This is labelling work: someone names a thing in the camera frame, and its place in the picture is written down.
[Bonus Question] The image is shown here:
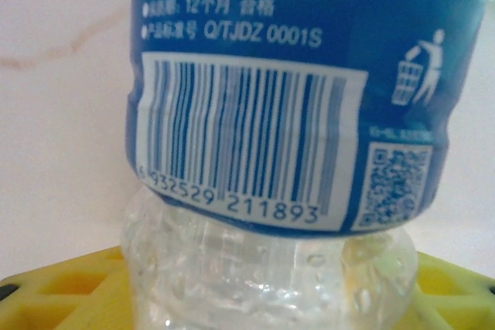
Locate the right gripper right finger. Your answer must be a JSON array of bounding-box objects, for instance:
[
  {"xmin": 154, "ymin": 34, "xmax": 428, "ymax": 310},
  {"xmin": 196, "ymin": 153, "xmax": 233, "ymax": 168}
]
[{"xmin": 390, "ymin": 250, "xmax": 495, "ymax": 330}]

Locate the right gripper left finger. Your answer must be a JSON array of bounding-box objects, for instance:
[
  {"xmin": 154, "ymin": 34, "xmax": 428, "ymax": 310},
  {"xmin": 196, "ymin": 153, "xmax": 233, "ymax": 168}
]
[{"xmin": 0, "ymin": 247, "xmax": 135, "ymax": 330}]

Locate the blue label bottle white cap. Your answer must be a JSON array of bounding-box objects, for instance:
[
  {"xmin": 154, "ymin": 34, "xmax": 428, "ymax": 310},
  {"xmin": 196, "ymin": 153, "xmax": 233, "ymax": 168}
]
[{"xmin": 120, "ymin": 0, "xmax": 489, "ymax": 330}]

